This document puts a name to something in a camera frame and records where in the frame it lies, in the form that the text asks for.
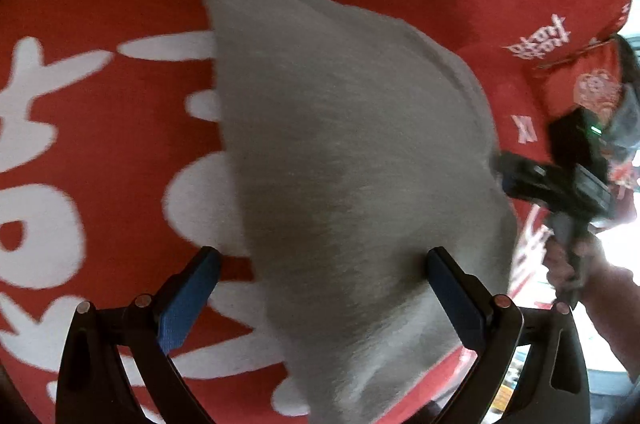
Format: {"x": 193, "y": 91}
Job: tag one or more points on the person's right hand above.
{"x": 587, "y": 254}

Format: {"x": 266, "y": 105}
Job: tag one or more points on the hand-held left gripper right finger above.
{"x": 457, "y": 299}

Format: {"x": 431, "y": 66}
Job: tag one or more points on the grey small garment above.
{"x": 350, "y": 153}

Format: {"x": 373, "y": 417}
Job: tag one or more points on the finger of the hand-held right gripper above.
{"x": 522, "y": 176}

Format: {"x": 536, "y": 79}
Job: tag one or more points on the red printed blanket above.
{"x": 125, "y": 3}

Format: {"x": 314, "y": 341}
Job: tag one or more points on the red printed cushion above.
{"x": 582, "y": 86}

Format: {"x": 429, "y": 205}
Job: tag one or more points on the person's right forearm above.
{"x": 617, "y": 309}

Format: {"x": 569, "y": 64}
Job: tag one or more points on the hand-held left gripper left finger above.
{"x": 192, "y": 291}

